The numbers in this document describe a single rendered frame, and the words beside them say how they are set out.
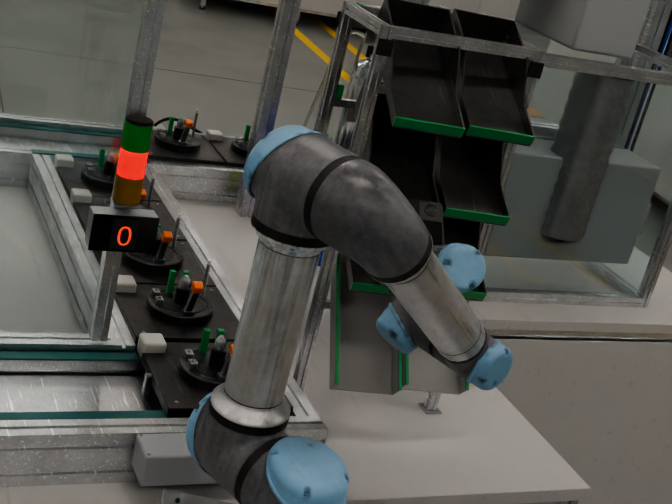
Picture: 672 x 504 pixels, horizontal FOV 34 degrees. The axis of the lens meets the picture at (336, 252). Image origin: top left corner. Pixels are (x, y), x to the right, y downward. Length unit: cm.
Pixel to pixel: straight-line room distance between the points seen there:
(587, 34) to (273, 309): 169
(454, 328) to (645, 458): 210
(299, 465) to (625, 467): 216
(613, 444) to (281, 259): 216
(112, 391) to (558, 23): 158
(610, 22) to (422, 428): 123
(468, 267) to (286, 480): 46
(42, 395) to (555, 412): 167
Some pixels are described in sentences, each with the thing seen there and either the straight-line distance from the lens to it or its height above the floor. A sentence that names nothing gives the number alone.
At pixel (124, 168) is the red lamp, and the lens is 200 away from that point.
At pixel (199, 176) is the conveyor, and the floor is 93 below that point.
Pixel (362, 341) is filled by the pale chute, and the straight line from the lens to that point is 216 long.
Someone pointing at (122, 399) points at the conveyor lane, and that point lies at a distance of 209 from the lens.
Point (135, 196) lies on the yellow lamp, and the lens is 201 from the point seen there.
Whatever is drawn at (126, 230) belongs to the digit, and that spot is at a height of 121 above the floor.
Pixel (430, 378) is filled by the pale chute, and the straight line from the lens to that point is 221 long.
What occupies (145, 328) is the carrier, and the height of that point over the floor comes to 97.
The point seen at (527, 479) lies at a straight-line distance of 229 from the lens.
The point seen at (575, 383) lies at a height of 66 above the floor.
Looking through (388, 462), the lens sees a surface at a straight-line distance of 219.
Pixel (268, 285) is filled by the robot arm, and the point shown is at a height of 140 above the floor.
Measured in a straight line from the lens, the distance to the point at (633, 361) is 333.
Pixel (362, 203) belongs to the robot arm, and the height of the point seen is 156.
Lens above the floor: 199
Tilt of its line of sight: 21 degrees down
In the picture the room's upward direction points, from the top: 14 degrees clockwise
